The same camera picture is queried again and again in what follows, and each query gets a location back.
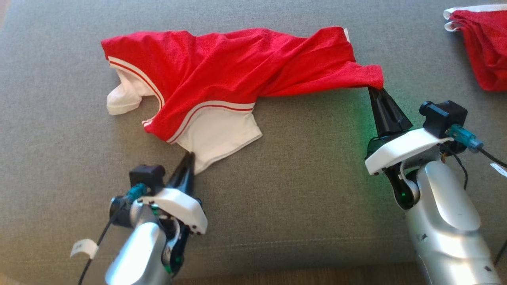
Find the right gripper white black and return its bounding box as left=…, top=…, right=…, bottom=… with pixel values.
left=364, top=87, right=454, bottom=211

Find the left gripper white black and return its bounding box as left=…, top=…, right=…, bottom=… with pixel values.
left=139, top=152, right=209, bottom=277

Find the red shirt with white sleeves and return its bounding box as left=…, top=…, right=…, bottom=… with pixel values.
left=101, top=26, right=384, bottom=175

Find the folded red garment white trim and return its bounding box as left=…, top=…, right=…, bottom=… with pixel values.
left=443, top=4, right=507, bottom=92

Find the grey sofa seat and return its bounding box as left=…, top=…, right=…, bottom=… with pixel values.
left=0, top=0, right=507, bottom=285

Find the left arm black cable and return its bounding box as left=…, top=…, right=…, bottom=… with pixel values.
left=77, top=183, right=148, bottom=285

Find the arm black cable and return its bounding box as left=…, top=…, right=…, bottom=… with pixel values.
left=77, top=183, right=148, bottom=285
left=440, top=123, right=507, bottom=266

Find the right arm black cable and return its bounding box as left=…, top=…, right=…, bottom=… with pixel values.
left=440, top=123, right=507, bottom=266

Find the white tag on left cable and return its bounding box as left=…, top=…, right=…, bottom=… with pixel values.
left=71, top=239, right=99, bottom=260

